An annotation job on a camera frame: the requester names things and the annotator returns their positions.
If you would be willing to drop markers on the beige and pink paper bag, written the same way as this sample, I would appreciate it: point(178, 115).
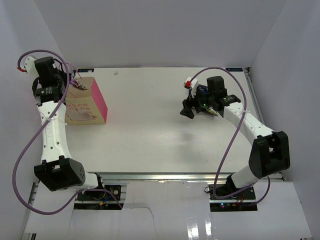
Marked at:
point(85, 107)

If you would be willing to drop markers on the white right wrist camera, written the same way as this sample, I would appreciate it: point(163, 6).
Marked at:
point(191, 84)

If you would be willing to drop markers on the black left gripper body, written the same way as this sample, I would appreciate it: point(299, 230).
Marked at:
point(62, 77)

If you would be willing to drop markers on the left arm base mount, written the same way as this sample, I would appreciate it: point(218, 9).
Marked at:
point(108, 199)

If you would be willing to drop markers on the blue label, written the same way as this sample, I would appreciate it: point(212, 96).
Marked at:
point(85, 70)
point(234, 69)

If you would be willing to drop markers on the blue label back right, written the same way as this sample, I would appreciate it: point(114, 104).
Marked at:
point(234, 69)

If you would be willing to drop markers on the white cardboard front panel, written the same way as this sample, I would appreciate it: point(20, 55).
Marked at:
point(177, 211)

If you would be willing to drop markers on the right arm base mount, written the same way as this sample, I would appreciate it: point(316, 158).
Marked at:
point(242, 202)

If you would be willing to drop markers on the purple M&M packet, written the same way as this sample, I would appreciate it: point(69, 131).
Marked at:
point(78, 85)

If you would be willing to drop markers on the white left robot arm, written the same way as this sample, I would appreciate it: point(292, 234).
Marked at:
point(57, 170)

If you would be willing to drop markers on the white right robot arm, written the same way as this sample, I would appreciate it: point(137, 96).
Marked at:
point(269, 153)

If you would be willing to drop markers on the blue label back left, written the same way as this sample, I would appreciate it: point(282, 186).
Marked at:
point(85, 70)

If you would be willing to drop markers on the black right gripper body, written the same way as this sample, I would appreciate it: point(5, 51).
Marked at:
point(200, 100)

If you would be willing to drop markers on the large dark blue snack bag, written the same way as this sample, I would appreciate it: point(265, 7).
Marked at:
point(201, 101)

